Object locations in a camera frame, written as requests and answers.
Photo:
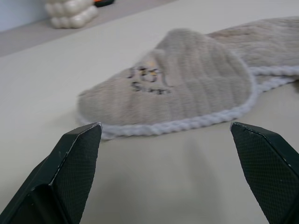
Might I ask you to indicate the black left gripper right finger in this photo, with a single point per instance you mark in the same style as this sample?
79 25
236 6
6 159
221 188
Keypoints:
266 170

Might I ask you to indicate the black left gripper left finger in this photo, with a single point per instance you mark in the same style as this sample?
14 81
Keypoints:
70 172

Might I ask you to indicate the beige fluffy slipper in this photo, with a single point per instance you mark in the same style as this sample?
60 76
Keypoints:
191 77

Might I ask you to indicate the cream bubbly ceramic vase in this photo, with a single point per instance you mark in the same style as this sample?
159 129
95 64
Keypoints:
71 14

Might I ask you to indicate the black and orange object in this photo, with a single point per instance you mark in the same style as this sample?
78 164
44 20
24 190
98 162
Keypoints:
104 2

